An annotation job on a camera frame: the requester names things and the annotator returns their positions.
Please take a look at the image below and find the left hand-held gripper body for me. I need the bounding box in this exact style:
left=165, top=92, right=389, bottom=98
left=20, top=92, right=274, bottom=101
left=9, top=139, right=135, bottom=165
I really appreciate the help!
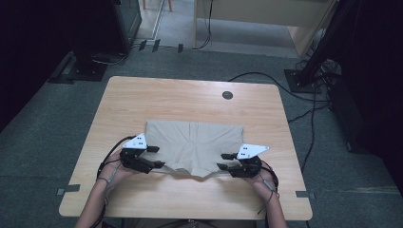
left=119, top=132, right=155, bottom=175

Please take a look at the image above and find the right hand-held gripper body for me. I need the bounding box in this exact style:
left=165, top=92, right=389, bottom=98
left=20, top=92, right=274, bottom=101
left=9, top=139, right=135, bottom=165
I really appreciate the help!
left=227, top=142, right=270, bottom=179

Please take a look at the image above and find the beige short-sleeved shirt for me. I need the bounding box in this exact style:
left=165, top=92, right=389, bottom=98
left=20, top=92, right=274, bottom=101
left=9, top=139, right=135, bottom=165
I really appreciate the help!
left=144, top=119, right=245, bottom=179

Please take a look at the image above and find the person's right hand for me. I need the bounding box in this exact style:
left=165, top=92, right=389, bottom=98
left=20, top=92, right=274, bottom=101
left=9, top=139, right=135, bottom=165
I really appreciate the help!
left=241, top=172, right=278, bottom=198

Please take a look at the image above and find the person's left hand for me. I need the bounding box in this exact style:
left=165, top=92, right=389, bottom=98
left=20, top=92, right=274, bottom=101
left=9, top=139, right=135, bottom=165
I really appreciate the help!
left=99, top=151, right=136, bottom=187

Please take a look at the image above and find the grey tape strip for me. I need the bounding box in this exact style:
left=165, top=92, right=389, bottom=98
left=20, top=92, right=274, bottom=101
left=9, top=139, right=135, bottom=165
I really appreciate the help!
left=295, top=190, right=317, bottom=200
left=56, top=183, right=81, bottom=196

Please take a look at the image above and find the black floor stand with base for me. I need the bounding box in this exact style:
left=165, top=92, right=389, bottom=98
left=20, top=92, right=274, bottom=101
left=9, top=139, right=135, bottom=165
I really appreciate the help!
left=48, top=50, right=108, bottom=86

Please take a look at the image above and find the dark box on floor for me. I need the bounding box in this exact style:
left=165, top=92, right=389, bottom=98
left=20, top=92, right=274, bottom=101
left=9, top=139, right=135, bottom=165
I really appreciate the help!
left=329, top=77, right=365, bottom=154

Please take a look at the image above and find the dark glass cabinet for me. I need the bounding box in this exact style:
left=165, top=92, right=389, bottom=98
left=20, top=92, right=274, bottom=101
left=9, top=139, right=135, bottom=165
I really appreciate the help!
left=112, top=0, right=143, bottom=54

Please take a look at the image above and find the slanted black metal stand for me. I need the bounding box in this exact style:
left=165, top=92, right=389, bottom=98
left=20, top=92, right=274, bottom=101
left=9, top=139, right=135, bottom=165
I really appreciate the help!
left=283, top=0, right=362, bottom=94

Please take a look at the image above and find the beige wooden desk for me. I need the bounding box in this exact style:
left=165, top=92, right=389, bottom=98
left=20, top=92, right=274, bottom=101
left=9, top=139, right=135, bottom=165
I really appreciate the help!
left=193, top=0, right=338, bottom=58

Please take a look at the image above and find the left hand-held gripper cable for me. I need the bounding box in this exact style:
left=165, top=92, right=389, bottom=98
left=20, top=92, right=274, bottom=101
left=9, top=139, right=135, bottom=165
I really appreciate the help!
left=89, top=135, right=137, bottom=228

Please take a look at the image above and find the hand-held gripper cable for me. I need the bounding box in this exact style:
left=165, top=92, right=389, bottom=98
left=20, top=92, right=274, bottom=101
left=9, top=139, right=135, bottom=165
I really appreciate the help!
left=89, top=135, right=137, bottom=228
left=257, top=161, right=280, bottom=216

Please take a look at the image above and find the right hand-held gripper cable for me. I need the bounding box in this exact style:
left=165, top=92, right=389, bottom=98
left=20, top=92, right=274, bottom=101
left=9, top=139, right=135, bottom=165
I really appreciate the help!
left=257, top=161, right=280, bottom=216

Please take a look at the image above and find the thin black floor cable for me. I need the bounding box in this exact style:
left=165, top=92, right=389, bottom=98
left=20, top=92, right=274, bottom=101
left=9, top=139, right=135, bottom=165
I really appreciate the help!
left=299, top=85, right=318, bottom=174

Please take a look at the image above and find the short black floor cable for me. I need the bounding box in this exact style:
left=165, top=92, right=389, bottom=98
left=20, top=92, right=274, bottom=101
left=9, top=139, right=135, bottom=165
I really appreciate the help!
left=288, top=104, right=330, bottom=124

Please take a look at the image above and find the long black floor cable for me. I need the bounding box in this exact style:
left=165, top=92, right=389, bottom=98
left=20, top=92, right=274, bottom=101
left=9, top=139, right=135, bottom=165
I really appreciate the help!
left=227, top=71, right=331, bottom=104

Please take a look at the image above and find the cable by floor stand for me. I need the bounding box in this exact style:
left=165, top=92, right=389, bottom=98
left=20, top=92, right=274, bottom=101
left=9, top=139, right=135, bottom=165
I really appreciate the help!
left=91, top=44, right=141, bottom=67

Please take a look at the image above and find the tangle of black cables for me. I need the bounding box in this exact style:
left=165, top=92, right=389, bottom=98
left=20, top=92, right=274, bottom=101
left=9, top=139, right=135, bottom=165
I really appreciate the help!
left=296, top=58, right=342, bottom=90

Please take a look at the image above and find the hanging black cable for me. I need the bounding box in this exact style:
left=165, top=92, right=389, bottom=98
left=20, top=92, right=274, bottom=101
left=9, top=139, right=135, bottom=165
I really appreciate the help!
left=193, top=0, right=214, bottom=50

